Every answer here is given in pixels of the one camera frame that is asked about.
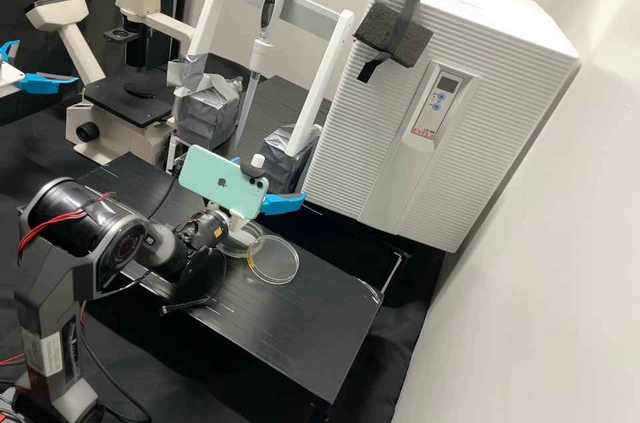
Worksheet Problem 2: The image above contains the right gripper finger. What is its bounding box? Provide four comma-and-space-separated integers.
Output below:
261, 191, 307, 216

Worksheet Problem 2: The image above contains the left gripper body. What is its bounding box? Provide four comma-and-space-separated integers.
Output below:
0, 61, 27, 99

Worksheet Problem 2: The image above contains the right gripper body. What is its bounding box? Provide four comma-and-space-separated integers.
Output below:
206, 200, 250, 249

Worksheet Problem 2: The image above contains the petri dish lid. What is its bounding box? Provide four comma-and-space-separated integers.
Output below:
213, 220, 265, 260

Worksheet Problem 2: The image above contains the grey taped block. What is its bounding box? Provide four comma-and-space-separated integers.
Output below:
259, 125, 324, 195
169, 56, 245, 152

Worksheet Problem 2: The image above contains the petri dish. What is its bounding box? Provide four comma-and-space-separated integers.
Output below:
245, 234, 301, 286

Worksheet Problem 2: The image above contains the cream microscope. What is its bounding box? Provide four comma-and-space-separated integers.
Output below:
25, 0, 199, 167

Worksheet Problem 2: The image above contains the incubator door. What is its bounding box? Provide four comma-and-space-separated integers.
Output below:
301, 0, 582, 255

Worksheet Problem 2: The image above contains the white pipette stand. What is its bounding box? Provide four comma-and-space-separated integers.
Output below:
172, 0, 357, 194

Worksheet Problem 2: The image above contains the pipette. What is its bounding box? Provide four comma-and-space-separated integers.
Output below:
233, 0, 295, 150

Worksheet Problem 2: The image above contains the right wrist camera phone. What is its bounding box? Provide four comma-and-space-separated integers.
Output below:
178, 145, 271, 222

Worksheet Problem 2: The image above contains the black cable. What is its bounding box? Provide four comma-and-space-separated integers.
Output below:
159, 169, 184, 218

